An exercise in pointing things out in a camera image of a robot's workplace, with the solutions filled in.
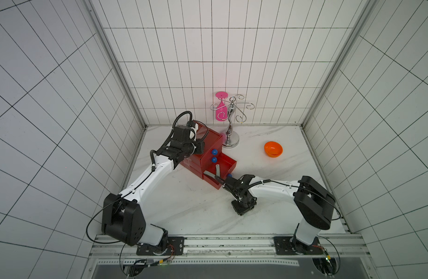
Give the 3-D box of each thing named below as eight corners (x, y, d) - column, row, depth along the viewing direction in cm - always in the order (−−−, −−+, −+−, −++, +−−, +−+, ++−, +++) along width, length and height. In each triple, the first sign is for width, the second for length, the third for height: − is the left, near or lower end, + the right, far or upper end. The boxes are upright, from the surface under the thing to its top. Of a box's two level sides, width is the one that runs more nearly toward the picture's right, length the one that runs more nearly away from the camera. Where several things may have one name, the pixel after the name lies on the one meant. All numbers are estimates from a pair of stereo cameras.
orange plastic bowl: (265, 158, 104) (266, 153, 101) (262, 145, 110) (264, 141, 107) (282, 158, 104) (284, 153, 101) (278, 145, 110) (280, 141, 107)
